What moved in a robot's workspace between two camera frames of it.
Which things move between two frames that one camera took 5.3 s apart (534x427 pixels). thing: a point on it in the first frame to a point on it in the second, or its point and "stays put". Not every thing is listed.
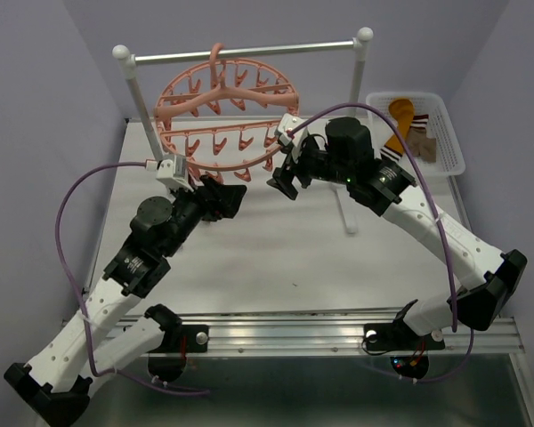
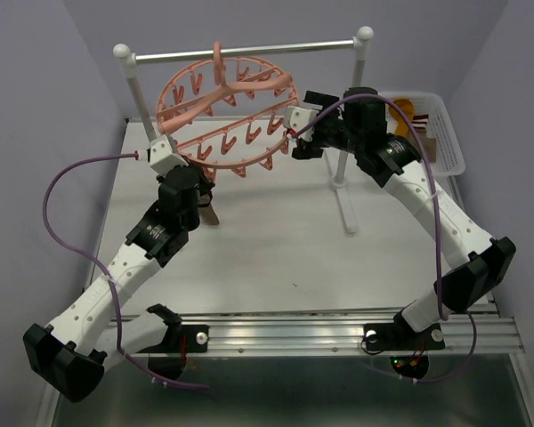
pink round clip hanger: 221,116 stays put
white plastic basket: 382,124 stays put
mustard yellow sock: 403,112 stays put
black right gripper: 282,180 to 319,100
